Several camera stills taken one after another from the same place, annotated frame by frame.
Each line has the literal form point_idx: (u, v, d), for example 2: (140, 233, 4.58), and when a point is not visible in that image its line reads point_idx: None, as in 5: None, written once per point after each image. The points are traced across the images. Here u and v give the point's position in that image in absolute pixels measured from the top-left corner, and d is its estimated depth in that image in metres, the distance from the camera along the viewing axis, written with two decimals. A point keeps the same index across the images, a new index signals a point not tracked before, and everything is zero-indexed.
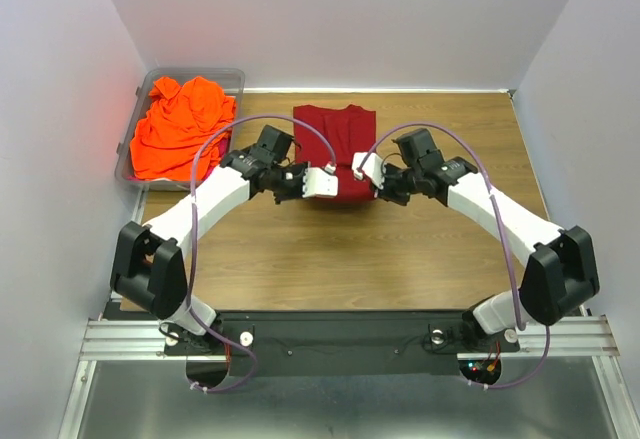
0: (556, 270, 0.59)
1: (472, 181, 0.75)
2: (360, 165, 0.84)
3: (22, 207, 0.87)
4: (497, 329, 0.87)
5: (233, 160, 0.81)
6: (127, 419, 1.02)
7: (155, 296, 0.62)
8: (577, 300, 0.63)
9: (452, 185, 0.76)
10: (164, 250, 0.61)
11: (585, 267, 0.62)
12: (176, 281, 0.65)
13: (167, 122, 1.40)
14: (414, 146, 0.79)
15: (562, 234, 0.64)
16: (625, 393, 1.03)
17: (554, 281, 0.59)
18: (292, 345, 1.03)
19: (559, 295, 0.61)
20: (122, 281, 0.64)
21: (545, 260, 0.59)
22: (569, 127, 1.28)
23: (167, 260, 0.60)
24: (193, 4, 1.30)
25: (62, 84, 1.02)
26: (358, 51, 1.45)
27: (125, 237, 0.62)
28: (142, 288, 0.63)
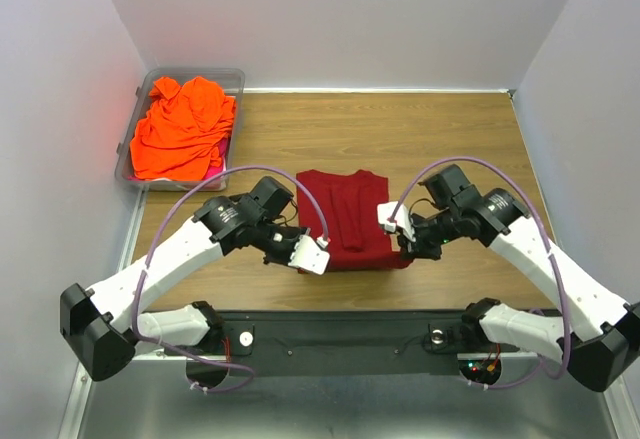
0: (623, 354, 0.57)
1: (525, 231, 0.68)
2: (392, 215, 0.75)
3: (22, 206, 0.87)
4: (500, 339, 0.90)
5: (211, 211, 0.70)
6: (126, 420, 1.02)
7: (91, 365, 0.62)
8: (625, 367, 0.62)
9: (503, 233, 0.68)
10: (94, 329, 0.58)
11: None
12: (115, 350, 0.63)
13: (167, 122, 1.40)
14: (447, 185, 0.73)
15: (625, 308, 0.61)
16: (625, 393, 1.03)
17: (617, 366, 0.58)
18: (292, 345, 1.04)
19: (616, 372, 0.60)
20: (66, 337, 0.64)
21: (615, 348, 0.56)
22: (568, 127, 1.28)
23: (95, 340, 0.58)
24: (192, 4, 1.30)
25: (62, 84, 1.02)
26: (358, 50, 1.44)
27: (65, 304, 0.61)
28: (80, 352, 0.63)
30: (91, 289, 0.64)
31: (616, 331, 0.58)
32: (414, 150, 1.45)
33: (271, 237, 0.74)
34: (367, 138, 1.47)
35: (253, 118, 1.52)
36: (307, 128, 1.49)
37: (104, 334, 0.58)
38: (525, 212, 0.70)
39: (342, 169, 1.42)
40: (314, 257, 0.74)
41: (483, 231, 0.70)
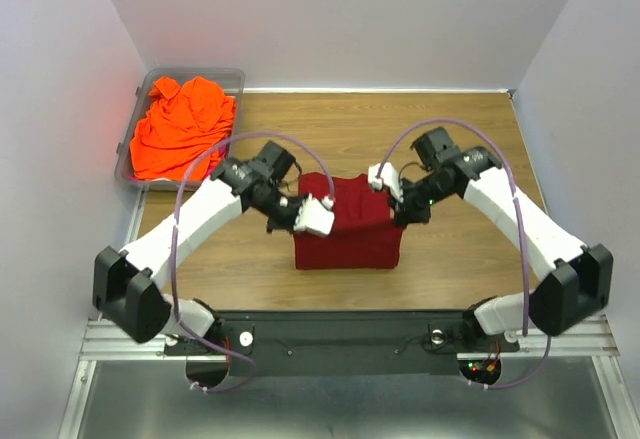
0: (573, 289, 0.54)
1: (494, 178, 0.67)
2: (379, 172, 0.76)
3: (23, 207, 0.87)
4: (497, 330, 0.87)
5: (225, 169, 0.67)
6: (127, 420, 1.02)
7: (133, 326, 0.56)
8: (585, 314, 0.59)
9: (473, 180, 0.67)
10: (136, 282, 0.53)
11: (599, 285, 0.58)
12: (156, 308, 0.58)
13: (167, 122, 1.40)
14: (429, 144, 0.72)
15: (583, 251, 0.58)
16: (625, 393, 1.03)
17: (566, 301, 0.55)
18: (292, 345, 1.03)
19: (570, 313, 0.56)
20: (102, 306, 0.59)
21: (562, 279, 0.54)
22: (568, 127, 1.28)
23: (140, 293, 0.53)
24: (193, 4, 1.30)
25: (62, 85, 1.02)
26: (358, 51, 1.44)
27: (101, 264, 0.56)
28: (120, 317, 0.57)
30: (124, 248, 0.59)
31: (568, 264, 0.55)
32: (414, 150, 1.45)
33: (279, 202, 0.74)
34: (367, 138, 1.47)
35: (253, 118, 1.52)
36: (307, 128, 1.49)
37: (147, 285, 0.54)
38: (499, 166, 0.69)
39: (342, 169, 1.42)
40: (322, 217, 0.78)
41: (456, 183, 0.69)
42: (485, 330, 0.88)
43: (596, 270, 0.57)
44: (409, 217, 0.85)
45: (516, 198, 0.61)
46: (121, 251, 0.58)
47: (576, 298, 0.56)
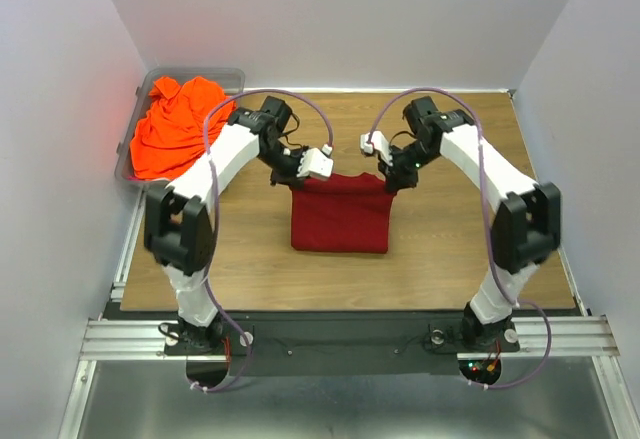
0: (521, 217, 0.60)
1: (466, 131, 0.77)
2: (368, 138, 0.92)
3: (22, 207, 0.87)
4: (492, 317, 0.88)
5: (239, 116, 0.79)
6: (127, 420, 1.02)
7: (192, 251, 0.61)
8: (539, 251, 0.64)
9: (446, 133, 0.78)
10: (190, 207, 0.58)
11: (549, 221, 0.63)
12: (207, 234, 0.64)
13: (167, 122, 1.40)
14: (416, 109, 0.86)
15: (534, 188, 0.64)
16: (625, 392, 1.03)
17: (515, 225, 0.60)
18: (292, 345, 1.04)
19: (519, 241, 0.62)
20: (154, 242, 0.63)
21: (507, 201, 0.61)
22: (568, 127, 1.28)
23: (195, 215, 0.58)
24: (192, 3, 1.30)
25: (62, 85, 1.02)
26: (358, 51, 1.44)
27: (151, 199, 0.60)
28: (174, 247, 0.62)
30: (170, 185, 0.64)
31: (516, 195, 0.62)
32: None
33: (283, 153, 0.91)
34: None
35: None
36: (306, 128, 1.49)
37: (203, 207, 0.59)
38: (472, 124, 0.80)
39: (342, 169, 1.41)
40: (322, 162, 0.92)
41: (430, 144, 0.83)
42: (481, 319, 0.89)
43: (545, 205, 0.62)
44: (398, 178, 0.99)
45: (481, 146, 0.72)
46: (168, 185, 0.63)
47: (524, 227, 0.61)
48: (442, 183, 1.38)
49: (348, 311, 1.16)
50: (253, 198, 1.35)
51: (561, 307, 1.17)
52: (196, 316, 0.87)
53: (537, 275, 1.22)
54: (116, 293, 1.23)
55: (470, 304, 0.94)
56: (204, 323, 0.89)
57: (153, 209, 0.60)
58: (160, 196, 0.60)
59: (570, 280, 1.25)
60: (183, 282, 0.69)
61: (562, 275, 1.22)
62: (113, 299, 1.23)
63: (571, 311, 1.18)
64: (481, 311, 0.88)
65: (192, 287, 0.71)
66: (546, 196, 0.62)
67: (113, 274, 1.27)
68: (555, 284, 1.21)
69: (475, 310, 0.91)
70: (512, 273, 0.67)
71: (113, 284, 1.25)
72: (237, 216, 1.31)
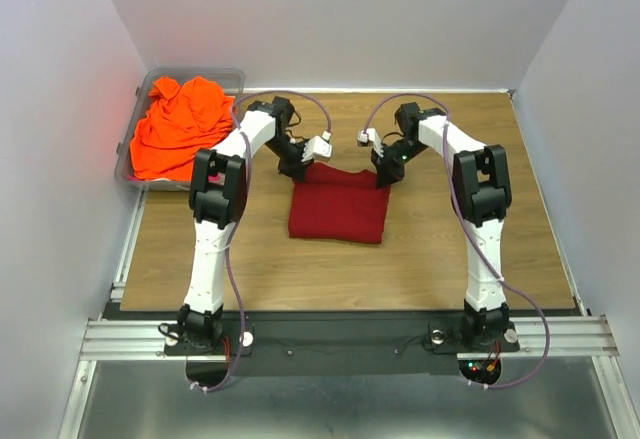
0: (470, 169, 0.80)
1: (436, 117, 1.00)
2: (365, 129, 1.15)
3: (22, 208, 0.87)
4: (488, 300, 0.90)
5: (257, 105, 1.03)
6: (127, 420, 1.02)
7: (232, 198, 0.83)
8: (492, 201, 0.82)
9: (422, 121, 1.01)
10: (235, 162, 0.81)
11: (498, 173, 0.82)
12: (241, 191, 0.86)
13: (167, 122, 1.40)
14: (404, 111, 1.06)
15: (485, 150, 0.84)
16: (625, 392, 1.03)
17: (467, 175, 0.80)
18: (292, 345, 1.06)
19: (473, 190, 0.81)
20: (198, 196, 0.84)
21: (459, 156, 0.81)
22: (568, 127, 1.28)
23: (237, 167, 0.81)
24: (192, 3, 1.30)
25: (62, 85, 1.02)
26: (358, 51, 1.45)
27: (201, 159, 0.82)
28: (216, 199, 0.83)
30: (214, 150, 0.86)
31: (468, 152, 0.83)
32: None
33: (289, 143, 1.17)
34: None
35: None
36: (306, 128, 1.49)
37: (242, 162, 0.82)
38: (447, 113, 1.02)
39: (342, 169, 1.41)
40: (324, 145, 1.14)
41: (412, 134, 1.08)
42: (475, 308, 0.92)
43: (493, 161, 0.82)
44: (387, 167, 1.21)
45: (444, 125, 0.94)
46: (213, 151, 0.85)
47: (475, 177, 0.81)
48: (441, 183, 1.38)
49: (348, 312, 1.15)
50: (253, 198, 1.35)
51: (561, 307, 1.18)
52: (206, 296, 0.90)
53: (537, 275, 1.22)
54: (115, 293, 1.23)
55: (469, 303, 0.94)
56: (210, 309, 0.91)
57: (201, 166, 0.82)
58: (208, 156, 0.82)
59: (570, 280, 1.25)
60: (213, 238, 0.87)
61: (562, 275, 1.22)
62: (113, 299, 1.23)
63: (571, 311, 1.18)
64: (473, 297, 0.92)
65: (219, 247, 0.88)
66: (493, 154, 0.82)
67: (113, 274, 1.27)
68: (555, 284, 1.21)
69: (470, 302, 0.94)
70: (475, 222, 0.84)
71: (113, 284, 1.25)
72: None
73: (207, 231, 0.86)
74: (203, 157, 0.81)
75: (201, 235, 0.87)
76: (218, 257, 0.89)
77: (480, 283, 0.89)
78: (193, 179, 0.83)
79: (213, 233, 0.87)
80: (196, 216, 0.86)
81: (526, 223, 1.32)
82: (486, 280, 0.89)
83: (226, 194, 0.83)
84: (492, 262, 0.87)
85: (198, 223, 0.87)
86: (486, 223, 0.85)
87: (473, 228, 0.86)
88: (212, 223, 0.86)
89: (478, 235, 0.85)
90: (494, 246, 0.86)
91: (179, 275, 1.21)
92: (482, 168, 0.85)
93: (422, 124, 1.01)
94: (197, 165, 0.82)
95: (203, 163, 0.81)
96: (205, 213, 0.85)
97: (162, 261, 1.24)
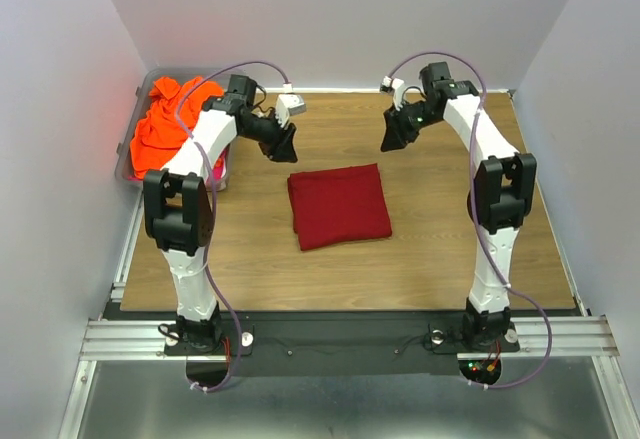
0: (495, 179, 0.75)
1: (468, 100, 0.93)
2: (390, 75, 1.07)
3: (22, 208, 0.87)
4: (490, 304, 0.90)
5: (213, 102, 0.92)
6: (128, 420, 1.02)
7: (195, 223, 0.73)
8: (510, 210, 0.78)
9: (452, 99, 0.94)
10: (190, 183, 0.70)
11: (523, 184, 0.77)
12: (205, 212, 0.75)
13: (167, 122, 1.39)
14: (431, 73, 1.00)
15: (516, 157, 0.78)
16: (625, 393, 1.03)
17: (491, 183, 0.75)
18: (292, 345, 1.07)
19: (493, 200, 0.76)
20: (157, 224, 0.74)
21: (487, 162, 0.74)
22: (569, 126, 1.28)
23: (194, 190, 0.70)
24: (192, 4, 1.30)
25: (62, 86, 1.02)
26: (358, 51, 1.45)
27: (151, 182, 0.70)
28: (177, 224, 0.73)
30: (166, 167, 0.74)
31: (496, 159, 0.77)
32: (414, 149, 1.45)
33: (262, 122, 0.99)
34: (367, 138, 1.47)
35: None
36: (307, 128, 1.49)
37: (200, 182, 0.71)
38: (476, 93, 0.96)
39: None
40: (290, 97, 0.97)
41: (438, 106, 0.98)
42: (478, 310, 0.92)
43: (521, 170, 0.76)
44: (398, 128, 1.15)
45: (478, 113, 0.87)
46: (163, 169, 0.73)
47: (499, 184, 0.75)
48: (442, 183, 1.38)
49: (348, 312, 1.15)
50: (254, 198, 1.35)
51: (561, 307, 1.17)
52: (198, 308, 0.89)
53: (538, 275, 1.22)
54: (116, 293, 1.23)
55: (469, 301, 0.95)
56: (205, 317, 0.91)
57: (152, 191, 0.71)
58: (160, 178, 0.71)
59: (570, 280, 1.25)
60: (185, 264, 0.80)
61: (562, 275, 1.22)
62: (113, 299, 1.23)
63: (571, 312, 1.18)
64: (476, 299, 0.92)
65: (195, 270, 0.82)
66: (522, 162, 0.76)
67: (113, 274, 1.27)
68: (555, 284, 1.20)
69: (472, 302, 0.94)
70: (490, 230, 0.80)
71: (113, 284, 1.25)
72: (235, 216, 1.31)
73: (177, 259, 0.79)
74: (152, 181, 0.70)
75: (173, 261, 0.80)
76: (198, 279, 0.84)
77: (485, 288, 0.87)
78: (147, 206, 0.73)
79: (185, 259, 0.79)
80: (161, 245, 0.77)
81: (527, 223, 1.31)
82: (492, 285, 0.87)
83: (186, 219, 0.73)
84: (500, 267, 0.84)
85: (165, 251, 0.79)
86: (501, 231, 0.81)
87: (487, 235, 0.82)
88: (180, 249, 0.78)
89: (491, 242, 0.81)
90: (505, 253, 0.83)
91: None
92: (507, 173, 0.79)
93: (450, 103, 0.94)
94: (148, 190, 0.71)
95: (153, 189, 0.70)
96: (169, 241, 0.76)
97: (162, 261, 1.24)
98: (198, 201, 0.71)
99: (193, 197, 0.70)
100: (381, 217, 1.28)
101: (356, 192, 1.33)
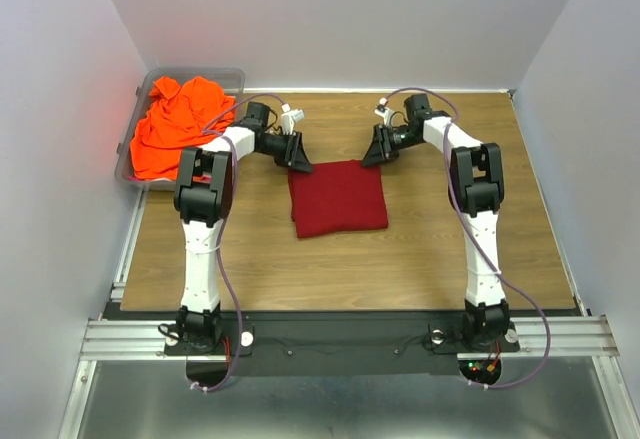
0: (466, 165, 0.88)
1: (440, 119, 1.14)
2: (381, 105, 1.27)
3: (22, 208, 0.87)
4: (487, 294, 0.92)
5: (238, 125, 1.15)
6: (128, 420, 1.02)
7: (219, 192, 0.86)
8: (485, 196, 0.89)
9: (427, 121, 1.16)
10: (221, 155, 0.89)
11: (492, 170, 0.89)
12: (227, 188, 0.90)
13: (167, 122, 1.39)
14: (413, 103, 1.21)
15: (482, 149, 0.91)
16: (625, 393, 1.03)
17: (462, 167, 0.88)
18: (292, 345, 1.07)
19: (468, 185, 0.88)
20: (184, 194, 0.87)
21: (456, 150, 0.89)
22: (568, 126, 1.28)
23: (224, 160, 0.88)
24: (192, 5, 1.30)
25: (62, 85, 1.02)
26: (357, 51, 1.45)
27: (189, 153, 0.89)
28: (201, 194, 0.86)
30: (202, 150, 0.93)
31: (466, 148, 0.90)
32: (414, 149, 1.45)
33: (273, 140, 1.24)
34: (367, 138, 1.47)
35: None
36: (307, 128, 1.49)
37: (229, 157, 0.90)
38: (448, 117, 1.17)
39: None
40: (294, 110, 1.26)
41: (418, 133, 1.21)
42: (474, 304, 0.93)
43: (488, 158, 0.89)
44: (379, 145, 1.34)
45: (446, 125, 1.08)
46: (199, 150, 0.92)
47: (470, 170, 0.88)
48: (441, 182, 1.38)
49: (348, 311, 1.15)
50: (253, 198, 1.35)
51: (561, 307, 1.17)
52: (203, 296, 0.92)
53: (538, 275, 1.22)
54: (116, 293, 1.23)
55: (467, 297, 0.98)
56: (207, 310, 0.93)
57: (187, 161, 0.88)
58: (195, 152, 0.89)
59: (570, 280, 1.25)
60: (203, 237, 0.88)
61: (562, 275, 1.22)
62: (113, 299, 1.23)
63: (571, 312, 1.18)
64: (472, 293, 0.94)
65: (210, 245, 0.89)
66: (488, 151, 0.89)
67: (113, 274, 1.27)
68: (555, 284, 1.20)
69: (469, 300, 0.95)
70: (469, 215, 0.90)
71: (113, 284, 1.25)
72: (235, 216, 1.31)
73: (196, 231, 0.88)
74: (190, 153, 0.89)
75: (190, 235, 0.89)
76: (210, 258, 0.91)
77: (478, 276, 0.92)
78: (180, 175, 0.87)
79: (203, 232, 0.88)
80: (184, 216, 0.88)
81: (527, 223, 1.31)
82: (483, 272, 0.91)
83: (212, 188, 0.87)
84: (488, 253, 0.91)
85: (186, 224, 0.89)
86: (480, 215, 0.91)
87: (468, 220, 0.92)
88: (200, 221, 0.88)
89: (474, 226, 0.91)
90: (490, 238, 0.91)
91: (179, 275, 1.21)
92: (479, 165, 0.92)
93: (426, 125, 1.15)
94: (185, 160, 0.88)
95: (189, 158, 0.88)
96: (191, 211, 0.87)
97: (162, 260, 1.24)
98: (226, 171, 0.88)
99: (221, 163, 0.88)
100: (380, 216, 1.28)
101: (356, 191, 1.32)
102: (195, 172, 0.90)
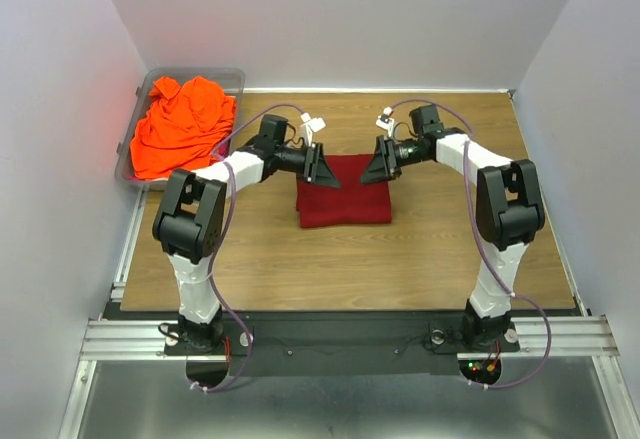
0: (497, 186, 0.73)
1: (454, 138, 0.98)
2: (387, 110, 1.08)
3: (21, 208, 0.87)
4: (491, 310, 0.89)
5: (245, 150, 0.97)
6: (128, 419, 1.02)
7: (202, 226, 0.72)
8: (522, 224, 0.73)
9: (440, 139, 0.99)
10: (211, 184, 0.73)
11: (527, 190, 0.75)
12: (216, 222, 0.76)
13: (167, 122, 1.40)
14: (421, 116, 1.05)
15: (514, 167, 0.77)
16: (625, 393, 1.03)
17: (493, 188, 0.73)
18: (292, 345, 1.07)
19: (501, 212, 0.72)
20: (165, 225, 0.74)
21: (486, 170, 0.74)
22: (568, 126, 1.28)
23: (215, 192, 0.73)
24: (192, 4, 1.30)
25: (62, 86, 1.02)
26: (357, 51, 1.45)
27: (175, 179, 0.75)
28: (184, 228, 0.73)
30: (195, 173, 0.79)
31: (494, 168, 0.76)
32: None
33: (287, 156, 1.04)
34: (368, 138, 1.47)
35: (252, 118, 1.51)
36: None
37: (222, 187, 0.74)
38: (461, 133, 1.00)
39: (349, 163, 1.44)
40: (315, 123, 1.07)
41: (430, 152, 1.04)
42: (480, 313, 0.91)
43: (522, 177, 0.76)
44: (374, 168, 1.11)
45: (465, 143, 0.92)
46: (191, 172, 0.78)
47: (502, 192, 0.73)
48: (442, 183, 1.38)
49: (348, 312, 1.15)
50: (253, 198, 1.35)
51: (561, 307, 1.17)
52: (198, 312, 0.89)
53: (538, 275, 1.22)
54: (116, 293, 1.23)
55: (469, 301, 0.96)
56: (206, 320, 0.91)
57: (176, 186, 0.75)
58: (184, 177, 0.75)
59: (570, 280, 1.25)
60: (189, 270, 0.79)
61: (562, 275, 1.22)
62: (113, 299, 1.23)
63: (570, 312, 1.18)
64: (479, 303, 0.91)
65: (197, 277, 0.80)
66: (521, 168, 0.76)
67: (113, 274, 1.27)
68: (555, 284, 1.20)
69: (473, 305, 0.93)
70: (499, 247, 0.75)
71: (113, 284, 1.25)
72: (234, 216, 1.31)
73: (181, 264, 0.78)
74: (179, 178, 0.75)
75: (177, 266, 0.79)
76: (201, 287, 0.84)
77: (488, 296, 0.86)
78: (165, 202, 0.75)
79: (189, 265, 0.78)
80: (166, 247, 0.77)
81: None
82: (495, 294, 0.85)
83: (196, 222, 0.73)
84: (505, 280, 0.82)
85: (171, 254, 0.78)
86: (511, 247, 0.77)
87: (495, 251, 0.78)
88: (184, 256, 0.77)
89: (497, 258, 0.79)
90: (512, 268, 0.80)
91: None
92: (511, 186, 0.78)
93: (440, 145, 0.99)
94: (172, 185, 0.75)
95: (177, 184, 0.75)
96: (173, 244, 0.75)
97: (162, 261, 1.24)
98: (215, 204, 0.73)
99: (212, 195, 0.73)
100: (379, 216, 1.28)
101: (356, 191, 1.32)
102: (183, 199, 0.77)
